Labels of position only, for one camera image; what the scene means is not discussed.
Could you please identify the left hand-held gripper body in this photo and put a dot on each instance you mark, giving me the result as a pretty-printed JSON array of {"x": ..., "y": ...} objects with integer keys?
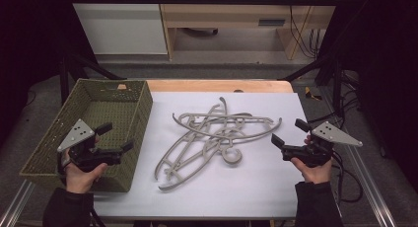
[{"x": 79, "y": 135}]

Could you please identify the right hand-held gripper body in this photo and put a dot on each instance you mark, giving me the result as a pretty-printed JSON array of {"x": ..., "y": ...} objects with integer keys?
[{"x": 332, "y": 135}]

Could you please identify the green woven basket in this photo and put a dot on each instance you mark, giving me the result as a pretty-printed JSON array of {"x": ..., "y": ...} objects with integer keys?
[{"x": 108, "y": 108}]

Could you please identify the grey plastic clothes hanger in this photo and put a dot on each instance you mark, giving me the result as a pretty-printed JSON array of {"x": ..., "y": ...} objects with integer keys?
[
  {"x": 226, "y": 159},
  {"x": 179, "y": 182},
  {"x": 215, "y": 106},
  {"x": 224, "y": 103}
]

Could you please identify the person's right hand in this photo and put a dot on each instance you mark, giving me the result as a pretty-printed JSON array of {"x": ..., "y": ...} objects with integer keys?
[{"x": 315, "y": 175}]

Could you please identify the person's left hand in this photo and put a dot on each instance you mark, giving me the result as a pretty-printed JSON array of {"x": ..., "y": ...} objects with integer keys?
[{"x": 80, "y": 181}]

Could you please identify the yellow black tool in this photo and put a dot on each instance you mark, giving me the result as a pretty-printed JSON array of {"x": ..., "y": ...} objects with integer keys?
[{"x": 309, "y": 93}]

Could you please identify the white table mat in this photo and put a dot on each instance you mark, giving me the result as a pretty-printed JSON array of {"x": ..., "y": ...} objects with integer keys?
[{"x": 263, "y": 174}]

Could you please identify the black metal stand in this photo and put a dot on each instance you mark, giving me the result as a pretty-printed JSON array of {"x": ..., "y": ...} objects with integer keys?
[
  {"x": 335, "y": 85},
  {"x": 64, "y": 79}
]

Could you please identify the black curtain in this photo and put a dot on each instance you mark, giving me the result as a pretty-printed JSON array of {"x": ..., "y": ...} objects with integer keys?
[
  {"x": 29, "y": 56},
  {"x": 387, "y": 72}
]

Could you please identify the white cabinet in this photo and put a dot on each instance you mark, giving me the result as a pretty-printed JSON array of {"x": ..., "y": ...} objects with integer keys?
[{"x": 121, "y": 29}]

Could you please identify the light wooden desk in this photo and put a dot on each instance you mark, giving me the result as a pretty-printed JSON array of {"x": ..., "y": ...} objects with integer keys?
[{"x": 226, "y": 13}]

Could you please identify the aluminium rail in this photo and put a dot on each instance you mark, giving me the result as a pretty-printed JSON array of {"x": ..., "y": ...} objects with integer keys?
[
  {"x": 14, "y": 204},
  {"x": 371, "y": 187}
]

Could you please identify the black horizontal frame bar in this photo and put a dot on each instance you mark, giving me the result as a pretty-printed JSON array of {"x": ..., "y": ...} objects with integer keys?
[{"x": 197, "y": 0}]

